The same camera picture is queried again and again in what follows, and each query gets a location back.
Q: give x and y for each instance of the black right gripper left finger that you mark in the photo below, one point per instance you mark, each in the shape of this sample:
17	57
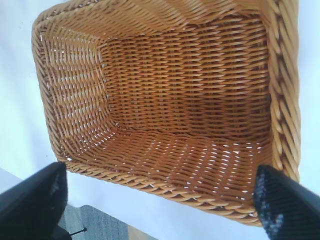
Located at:
27	207

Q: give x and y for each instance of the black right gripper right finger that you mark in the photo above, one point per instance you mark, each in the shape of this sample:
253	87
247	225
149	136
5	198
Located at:
292	207

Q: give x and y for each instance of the woven wicker basket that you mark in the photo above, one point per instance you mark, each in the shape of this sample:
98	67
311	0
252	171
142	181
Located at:
175	100

